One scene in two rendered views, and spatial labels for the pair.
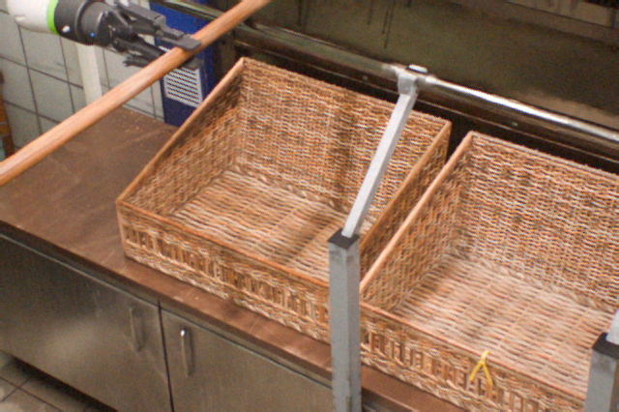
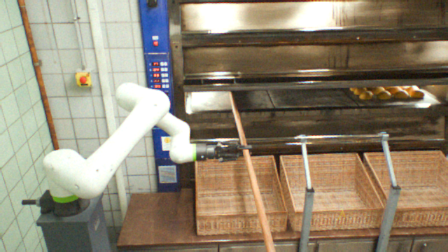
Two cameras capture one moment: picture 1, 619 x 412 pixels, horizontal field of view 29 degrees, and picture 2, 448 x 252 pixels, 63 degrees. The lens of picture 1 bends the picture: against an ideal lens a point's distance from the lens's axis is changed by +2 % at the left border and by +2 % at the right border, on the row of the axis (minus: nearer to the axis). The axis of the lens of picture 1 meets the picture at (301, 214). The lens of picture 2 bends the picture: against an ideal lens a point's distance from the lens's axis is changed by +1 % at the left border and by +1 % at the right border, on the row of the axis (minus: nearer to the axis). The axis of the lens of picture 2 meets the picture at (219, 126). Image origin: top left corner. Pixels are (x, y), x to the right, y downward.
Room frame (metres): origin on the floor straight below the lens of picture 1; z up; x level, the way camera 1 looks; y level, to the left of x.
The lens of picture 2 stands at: (0.65, 1.36, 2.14)
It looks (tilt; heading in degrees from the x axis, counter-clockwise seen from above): 25 degrees down; 321
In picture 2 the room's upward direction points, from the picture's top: 1 degrees counter-clockwise
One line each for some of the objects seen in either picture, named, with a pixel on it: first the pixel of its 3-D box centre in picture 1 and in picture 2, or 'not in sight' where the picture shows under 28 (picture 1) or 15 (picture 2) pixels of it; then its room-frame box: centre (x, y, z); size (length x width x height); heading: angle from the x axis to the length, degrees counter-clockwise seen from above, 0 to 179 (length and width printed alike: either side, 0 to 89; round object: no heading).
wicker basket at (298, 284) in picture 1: (284, 190); (237, 192); (2.10, 0.03, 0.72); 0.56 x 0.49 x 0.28; 54
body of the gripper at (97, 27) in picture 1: (114, 28); (215, 151); (1.97, 0.32, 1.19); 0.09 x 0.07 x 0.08; 54
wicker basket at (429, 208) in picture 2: not in sight; (415, 186); (1.39, -0.92, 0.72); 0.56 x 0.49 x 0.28; 53
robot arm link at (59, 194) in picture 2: not in sight; (66, 174); (1.98, 1.07, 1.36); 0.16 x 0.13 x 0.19; 14
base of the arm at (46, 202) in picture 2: not in sight; (56, 199); (2.03, 1.11, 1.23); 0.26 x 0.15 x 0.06; 51
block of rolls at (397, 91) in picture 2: not in sight; (376, 82); (1.98, -1.31, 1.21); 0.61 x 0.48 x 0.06; 143
